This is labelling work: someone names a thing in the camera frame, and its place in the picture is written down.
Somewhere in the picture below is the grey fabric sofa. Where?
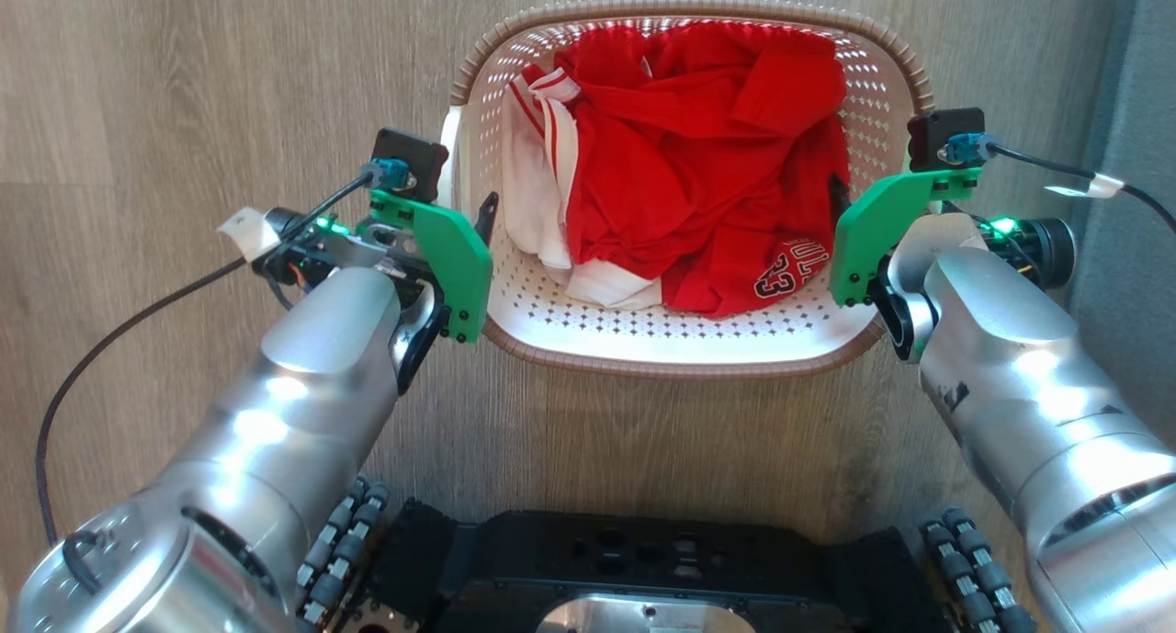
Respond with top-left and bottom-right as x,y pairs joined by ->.
1066,0 -> 1176,423

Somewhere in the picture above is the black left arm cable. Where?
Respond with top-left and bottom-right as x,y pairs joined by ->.
35,169 -> 379,548

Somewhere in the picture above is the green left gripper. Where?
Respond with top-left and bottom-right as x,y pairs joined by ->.
366,187 -> 501,345

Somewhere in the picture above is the red sports jersey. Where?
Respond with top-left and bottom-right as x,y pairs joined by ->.
521,21 -> 852,319

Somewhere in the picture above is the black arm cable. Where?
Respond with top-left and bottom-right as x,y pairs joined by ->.
35,169 -> 379,548
990,142 -> 1176,233

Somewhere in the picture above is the white garment with red stripes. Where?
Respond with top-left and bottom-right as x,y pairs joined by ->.
502,65 -> 663,310

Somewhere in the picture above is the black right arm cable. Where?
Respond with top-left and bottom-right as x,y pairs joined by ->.
990,142 -> 1176,233

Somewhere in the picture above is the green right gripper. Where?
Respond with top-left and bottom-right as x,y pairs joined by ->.
826,166 -> 984,309

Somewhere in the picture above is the black grey roller wheel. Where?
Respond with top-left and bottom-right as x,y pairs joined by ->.
920,507 -> 1039,633
292,475 -> 392,627

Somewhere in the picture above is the white laundry basket brown rim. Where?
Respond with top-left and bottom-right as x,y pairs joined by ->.
438,0 -> 937,379

